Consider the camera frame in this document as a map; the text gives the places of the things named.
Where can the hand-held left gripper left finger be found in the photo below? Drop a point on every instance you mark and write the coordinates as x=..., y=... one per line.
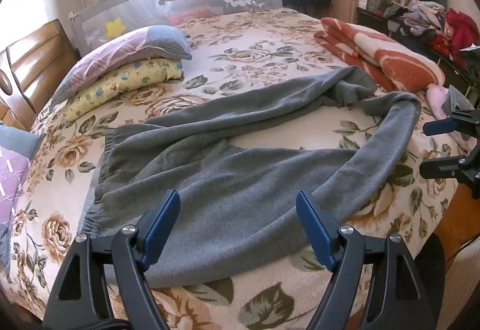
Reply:
x=163, y=225

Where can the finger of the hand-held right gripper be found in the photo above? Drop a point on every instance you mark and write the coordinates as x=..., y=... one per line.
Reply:
x=440, y=126
x=438, y=168

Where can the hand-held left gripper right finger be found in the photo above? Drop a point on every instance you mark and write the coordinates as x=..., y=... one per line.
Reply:
x=315, y=228

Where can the grey pants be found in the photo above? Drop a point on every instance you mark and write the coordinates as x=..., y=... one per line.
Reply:
x=243, y=183

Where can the pink cloth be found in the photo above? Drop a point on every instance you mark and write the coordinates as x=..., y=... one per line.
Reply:
x=437, y=101

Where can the dark low cabinet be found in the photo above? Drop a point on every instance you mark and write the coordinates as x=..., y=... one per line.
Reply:
x=446, y=59

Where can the orange white blanket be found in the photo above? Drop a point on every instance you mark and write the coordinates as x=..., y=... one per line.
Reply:
x=390, y=59

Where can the red clothes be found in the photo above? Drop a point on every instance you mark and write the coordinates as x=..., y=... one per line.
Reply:
x=459, y=29

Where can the yellow patterned pillow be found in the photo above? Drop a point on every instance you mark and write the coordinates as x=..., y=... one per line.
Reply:
x=112, y=84

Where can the purple patchwork pillow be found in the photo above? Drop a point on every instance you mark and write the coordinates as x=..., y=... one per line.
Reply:
x=11, y=172

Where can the bed with floral sheet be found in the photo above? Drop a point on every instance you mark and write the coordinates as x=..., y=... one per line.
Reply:
x=262, y=48

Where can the wooden headboard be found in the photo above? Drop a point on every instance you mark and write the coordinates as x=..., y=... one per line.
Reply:
x=33, y=59

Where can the grey mesh bed guard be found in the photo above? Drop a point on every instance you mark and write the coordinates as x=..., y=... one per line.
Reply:
x=150, y=9

